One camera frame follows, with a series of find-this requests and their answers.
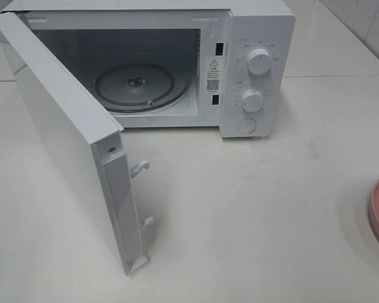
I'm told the glass microwave turntable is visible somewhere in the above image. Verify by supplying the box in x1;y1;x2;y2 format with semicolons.
95;63;191;113

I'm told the round white door button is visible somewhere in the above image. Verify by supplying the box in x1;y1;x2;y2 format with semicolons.
237;118;257;134

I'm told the white microwave oven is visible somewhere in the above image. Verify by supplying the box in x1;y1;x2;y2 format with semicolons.
0;1;296;138

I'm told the white microwave knob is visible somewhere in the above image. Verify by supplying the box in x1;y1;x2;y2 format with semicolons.
240;89;265;112
246;45;273;76

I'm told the white microwave door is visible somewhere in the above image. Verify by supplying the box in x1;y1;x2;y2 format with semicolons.
0;13;154;274

